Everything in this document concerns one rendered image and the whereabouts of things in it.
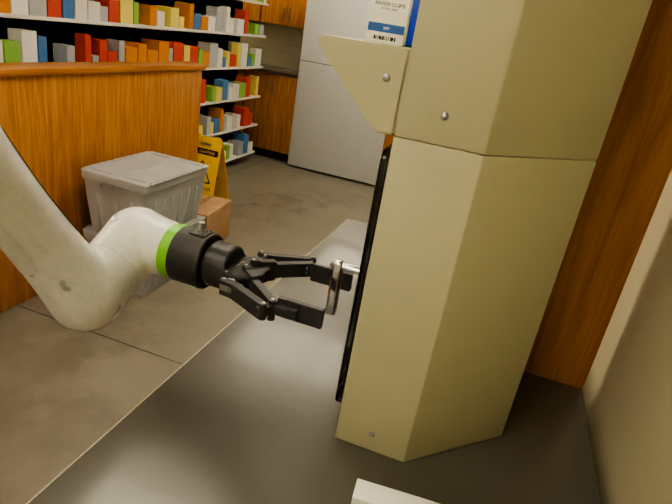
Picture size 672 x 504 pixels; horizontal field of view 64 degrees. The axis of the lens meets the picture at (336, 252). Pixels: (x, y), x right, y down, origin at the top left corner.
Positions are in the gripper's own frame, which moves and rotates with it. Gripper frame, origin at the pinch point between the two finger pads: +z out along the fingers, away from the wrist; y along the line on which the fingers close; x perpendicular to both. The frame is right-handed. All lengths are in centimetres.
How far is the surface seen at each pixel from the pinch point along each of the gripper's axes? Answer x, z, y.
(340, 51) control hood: -35.0, -2.7, -5.2
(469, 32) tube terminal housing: -39.3, 11.7, -5.1
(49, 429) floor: 115, -111, 52
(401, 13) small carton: -40.4, 1.8, 3.7
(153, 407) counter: 20.5, -21.7, -12.8
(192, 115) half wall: 35, -189, 261
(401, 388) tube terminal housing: 7.9, 13.8, -5.2
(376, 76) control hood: -33.0, 2.2, -5.2
